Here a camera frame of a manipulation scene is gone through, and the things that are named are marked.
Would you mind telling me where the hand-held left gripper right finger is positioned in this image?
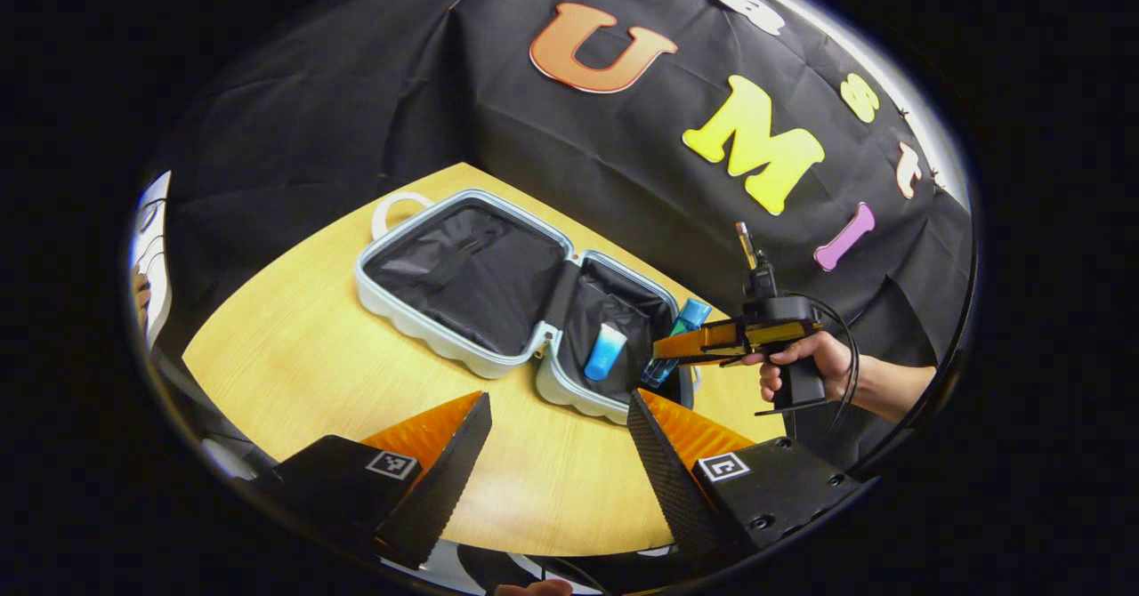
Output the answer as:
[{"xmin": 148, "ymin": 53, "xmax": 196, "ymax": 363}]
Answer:
[{"xmin": 627, "ymin": 390, "xmax": 862, "ymax": 554}]

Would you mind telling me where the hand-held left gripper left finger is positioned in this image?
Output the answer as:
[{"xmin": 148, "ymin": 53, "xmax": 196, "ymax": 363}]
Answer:
[{"xmin": 254, "ymin": 391, "xmax": 493, "ymax": 570}]

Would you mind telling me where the green bottle with blue cap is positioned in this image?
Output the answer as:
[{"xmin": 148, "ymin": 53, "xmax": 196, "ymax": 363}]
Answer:
[{"xmin": 642, "ymin": 298, "xmax": 713, "ymax": 390}]

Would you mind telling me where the light blue squeeze tube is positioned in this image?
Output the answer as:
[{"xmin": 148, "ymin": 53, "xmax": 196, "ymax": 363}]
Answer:
[{"xmin": 583, "ymin": 323, "xmax": 629, "ymax": 383}]

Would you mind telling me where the light blue suitcase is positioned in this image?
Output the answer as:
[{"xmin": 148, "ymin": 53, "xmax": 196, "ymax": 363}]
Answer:
[{"xmin": 354, "ymin": 189, "xmax": 704, "ymax": 426}]

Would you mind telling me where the black and white patterned cloth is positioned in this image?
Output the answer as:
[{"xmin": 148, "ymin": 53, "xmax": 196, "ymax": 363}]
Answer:
[{"xmin": 383, "ymin": 541, "xmax": 677, "ymax": 595}]

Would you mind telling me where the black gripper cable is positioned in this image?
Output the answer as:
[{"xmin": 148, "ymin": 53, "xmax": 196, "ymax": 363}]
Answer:
[{"xmin": 788, "ymin": 294, "xmax": 862, "ymax": 423}]

